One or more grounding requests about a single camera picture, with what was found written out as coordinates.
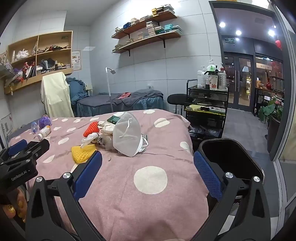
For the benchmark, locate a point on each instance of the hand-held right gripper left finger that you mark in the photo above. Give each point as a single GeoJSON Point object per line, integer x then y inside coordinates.
{"type": "Point", "coordinates": [87, 176]}

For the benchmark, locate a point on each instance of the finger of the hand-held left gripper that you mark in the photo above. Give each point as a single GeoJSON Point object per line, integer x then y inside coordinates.
{"type": "Point", "coordinates": [17, 146]}
{"type": "Point", "coordinates": [38, 148]}

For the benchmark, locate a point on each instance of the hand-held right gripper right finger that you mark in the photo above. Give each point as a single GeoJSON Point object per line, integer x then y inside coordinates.
{"type": "Point", "coordinates": [207, 176]}

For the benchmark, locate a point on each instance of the yellow foam fruit net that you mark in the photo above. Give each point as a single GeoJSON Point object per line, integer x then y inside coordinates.
{"type": "Point", "coordinates": [82, 153]}

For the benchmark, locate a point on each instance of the black trash bin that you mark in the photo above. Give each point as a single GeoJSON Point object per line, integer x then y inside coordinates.
{"type": "Point", "coordinates": [231, 153]}

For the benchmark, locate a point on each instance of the red foam fruit net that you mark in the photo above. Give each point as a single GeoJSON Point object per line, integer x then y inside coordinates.
{"type": "Point", "coordinates": [91, 129]}

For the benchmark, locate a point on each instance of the cream paper bag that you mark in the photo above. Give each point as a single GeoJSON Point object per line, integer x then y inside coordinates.
{"type": "Point", "coordinates": [106, 130]}

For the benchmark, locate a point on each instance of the white face mask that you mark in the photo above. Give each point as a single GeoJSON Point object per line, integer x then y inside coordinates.
{"type": "Point", "coordinates": [126, 136]}

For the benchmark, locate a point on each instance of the green packet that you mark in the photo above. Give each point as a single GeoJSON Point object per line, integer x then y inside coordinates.
{"type": "Point", "coordinates": [113, 119]}

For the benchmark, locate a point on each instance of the person's left hand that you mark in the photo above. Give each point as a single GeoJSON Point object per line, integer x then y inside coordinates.
{"type": "Point", "coordinates": [13, 207]}

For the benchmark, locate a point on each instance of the white pill bottle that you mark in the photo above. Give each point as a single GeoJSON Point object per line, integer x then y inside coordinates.
{"type": "Point", "coordinates": [44, 132]}

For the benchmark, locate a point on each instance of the small clear plastic bottle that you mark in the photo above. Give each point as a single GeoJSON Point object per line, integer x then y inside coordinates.
{"type": "Point", "coordinates": [34, 127]}

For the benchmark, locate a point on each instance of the cream towel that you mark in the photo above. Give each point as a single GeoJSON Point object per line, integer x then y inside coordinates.
{"type": "Point", "coordinates": [56, 97]}

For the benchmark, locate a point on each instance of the pink polka-dot blanket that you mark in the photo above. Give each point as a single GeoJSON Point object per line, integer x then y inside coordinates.
{"type": "Point", "coordinates": [129, 220]}

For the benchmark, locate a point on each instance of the white power strip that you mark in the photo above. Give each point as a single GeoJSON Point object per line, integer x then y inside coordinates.
{"type": "Point", "coordinates": [217, 109]}

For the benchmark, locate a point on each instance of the yellow paper sheet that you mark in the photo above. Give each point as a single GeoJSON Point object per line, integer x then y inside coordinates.
{"type": "Point", "coordinates": [195, 107]}

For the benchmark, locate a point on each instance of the blue cloth pile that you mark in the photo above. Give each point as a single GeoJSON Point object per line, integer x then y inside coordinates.
{"type": "Point", "coordinates": [76, 89]}

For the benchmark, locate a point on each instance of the black mesh cart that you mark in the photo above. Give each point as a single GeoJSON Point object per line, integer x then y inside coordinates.
{"type": "Point", "coordinates": [208, 95]}

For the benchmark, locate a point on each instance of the black round stool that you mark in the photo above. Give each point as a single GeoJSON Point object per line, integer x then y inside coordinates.
{"type": "Point", "coordinates": [177, 99]}

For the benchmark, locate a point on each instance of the white floor lamp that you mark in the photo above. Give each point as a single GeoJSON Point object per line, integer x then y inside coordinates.
{"type": "Point", "coordinates": [110, 92]}

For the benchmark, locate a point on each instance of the red cloth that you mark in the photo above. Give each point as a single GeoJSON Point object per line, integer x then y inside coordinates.
{"type": "Point", "coordinates": [123, 95]}

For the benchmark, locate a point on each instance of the grey massage bed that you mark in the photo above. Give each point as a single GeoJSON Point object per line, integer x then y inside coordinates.
{"type": "Point", "coordinates": [138, 102]}

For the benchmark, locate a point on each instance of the potted green plant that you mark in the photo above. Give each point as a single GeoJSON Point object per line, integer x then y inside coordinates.
{"type": "Point", "coordinates": [270, 111]}

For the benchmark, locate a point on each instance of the red and white paper cup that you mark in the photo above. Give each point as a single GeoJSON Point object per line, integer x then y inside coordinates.
{"type": "Point", "coordinates": [213, 84]}

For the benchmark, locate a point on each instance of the bottles on cart top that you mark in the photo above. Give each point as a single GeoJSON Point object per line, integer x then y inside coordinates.
{"type": "Point", "coordinates": [202, 78]}

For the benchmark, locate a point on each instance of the dark display table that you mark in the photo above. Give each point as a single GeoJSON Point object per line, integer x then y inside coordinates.
{"type": "Point", "coordinates": [261, 92]}

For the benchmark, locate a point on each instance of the glass double door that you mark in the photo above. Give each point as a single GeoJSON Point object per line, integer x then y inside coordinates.
{"type": "Point", "coordinates": [240, 81]}

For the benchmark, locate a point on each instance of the wooden cubby shelf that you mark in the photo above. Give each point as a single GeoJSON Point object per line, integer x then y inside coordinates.
{"type": "Point", "coordinates": [69, 46]}

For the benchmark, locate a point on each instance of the green pump bottle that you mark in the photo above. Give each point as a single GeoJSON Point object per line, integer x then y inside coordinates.
{"type": "Point", "coordinates": [211, 67]}

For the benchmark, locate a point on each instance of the red vase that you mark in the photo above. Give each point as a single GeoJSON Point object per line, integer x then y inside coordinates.
{"type": "Point", "coordinates": [268, 86]}

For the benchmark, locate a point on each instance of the green exit sign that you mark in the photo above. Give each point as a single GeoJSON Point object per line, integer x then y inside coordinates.
{"type": "Point", "coordinates": [230, 40]}

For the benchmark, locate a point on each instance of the red hanging ornament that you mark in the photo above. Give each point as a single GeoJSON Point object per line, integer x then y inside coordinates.
{"type": "Point", "coordinates": [278, 44]}

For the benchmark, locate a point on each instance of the stacks of books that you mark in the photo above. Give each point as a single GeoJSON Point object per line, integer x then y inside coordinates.
{"type": "Point", "coordinates": [161, 10]}

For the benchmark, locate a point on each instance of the wall poster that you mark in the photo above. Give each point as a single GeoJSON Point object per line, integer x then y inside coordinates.
{"type": "Point", "coordinates": [76, 60]}

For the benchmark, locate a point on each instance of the wall shelves with books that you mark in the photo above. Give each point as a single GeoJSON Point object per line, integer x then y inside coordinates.
{"type": "Point", "coordinates": [150, 29]}

